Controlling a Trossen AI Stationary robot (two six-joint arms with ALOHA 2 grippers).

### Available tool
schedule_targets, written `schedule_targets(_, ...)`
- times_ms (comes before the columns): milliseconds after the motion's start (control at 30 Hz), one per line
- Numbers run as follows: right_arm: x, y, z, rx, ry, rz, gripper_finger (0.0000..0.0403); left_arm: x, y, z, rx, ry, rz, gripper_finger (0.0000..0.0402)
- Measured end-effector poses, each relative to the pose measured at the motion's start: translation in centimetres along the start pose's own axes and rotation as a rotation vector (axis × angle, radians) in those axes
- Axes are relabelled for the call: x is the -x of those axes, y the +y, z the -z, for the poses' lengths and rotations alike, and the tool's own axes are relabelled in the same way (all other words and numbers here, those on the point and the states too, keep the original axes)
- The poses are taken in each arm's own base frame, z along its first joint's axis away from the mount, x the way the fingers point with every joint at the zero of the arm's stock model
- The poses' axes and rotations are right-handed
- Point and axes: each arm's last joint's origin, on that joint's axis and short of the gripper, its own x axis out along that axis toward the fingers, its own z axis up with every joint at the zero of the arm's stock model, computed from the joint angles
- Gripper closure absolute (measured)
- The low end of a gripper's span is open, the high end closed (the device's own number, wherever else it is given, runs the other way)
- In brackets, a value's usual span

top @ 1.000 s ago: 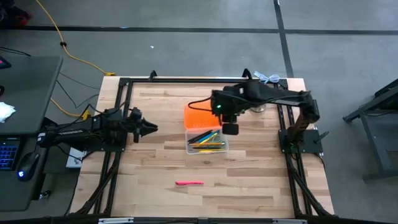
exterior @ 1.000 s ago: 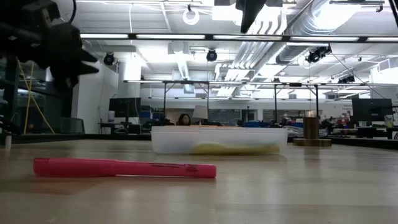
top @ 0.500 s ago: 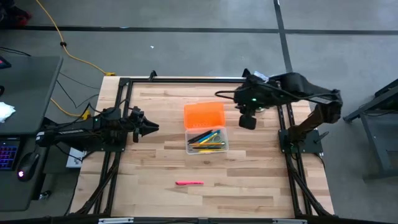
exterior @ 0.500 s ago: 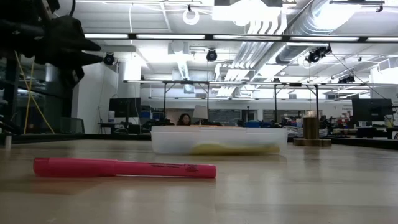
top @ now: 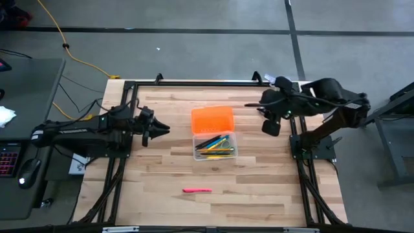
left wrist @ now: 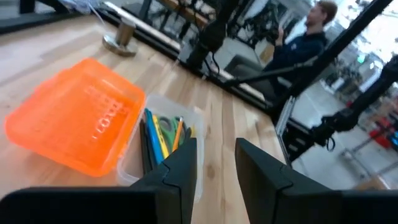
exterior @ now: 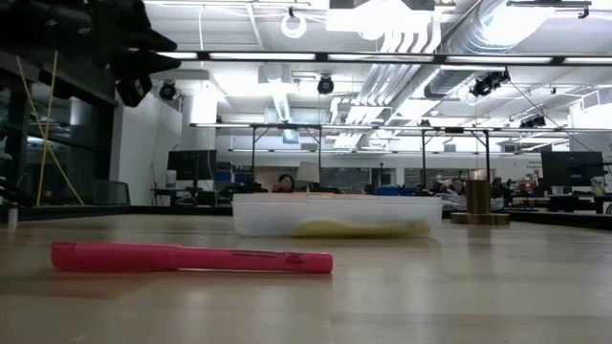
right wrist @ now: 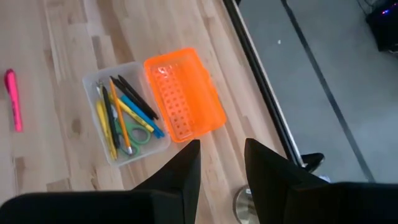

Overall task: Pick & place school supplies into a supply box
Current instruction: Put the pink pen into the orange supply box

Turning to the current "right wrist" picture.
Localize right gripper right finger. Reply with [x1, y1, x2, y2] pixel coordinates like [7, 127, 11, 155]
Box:
[245, 138, 398, 224]

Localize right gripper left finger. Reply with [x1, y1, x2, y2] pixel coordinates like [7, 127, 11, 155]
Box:
[0, 139, 201, 224]

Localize green-handled scissors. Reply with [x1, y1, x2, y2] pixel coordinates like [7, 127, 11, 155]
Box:
[95, 80, 152, 157]

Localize blue highlighter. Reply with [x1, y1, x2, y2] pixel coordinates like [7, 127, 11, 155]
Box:
[119, 95, 165, 139]

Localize orange wooden pencil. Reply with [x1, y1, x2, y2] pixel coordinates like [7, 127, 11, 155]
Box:
[108, 77, 134, 156]

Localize slim yellow pen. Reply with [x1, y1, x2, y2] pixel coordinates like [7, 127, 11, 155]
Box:
[95, 98, 113, 151]

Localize clear box with orange lid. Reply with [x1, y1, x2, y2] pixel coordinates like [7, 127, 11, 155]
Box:
[81, 47, 227, 167]

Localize metal cylinder weight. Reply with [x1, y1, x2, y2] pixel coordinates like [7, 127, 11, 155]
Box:
[233, 185, 261, 224]

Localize pink highlighter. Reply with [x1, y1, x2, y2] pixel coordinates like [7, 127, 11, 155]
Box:
[3, 68, 24, 133]

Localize black device with lights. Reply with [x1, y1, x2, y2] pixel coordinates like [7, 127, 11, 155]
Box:
[366, 0, 398, 54]

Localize black frame clamp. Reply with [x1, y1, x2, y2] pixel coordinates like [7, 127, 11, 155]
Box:
[300, 152, 325, 174]

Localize black aluminium table frame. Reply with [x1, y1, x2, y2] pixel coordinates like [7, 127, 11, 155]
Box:
[222, 0, 305, 169]

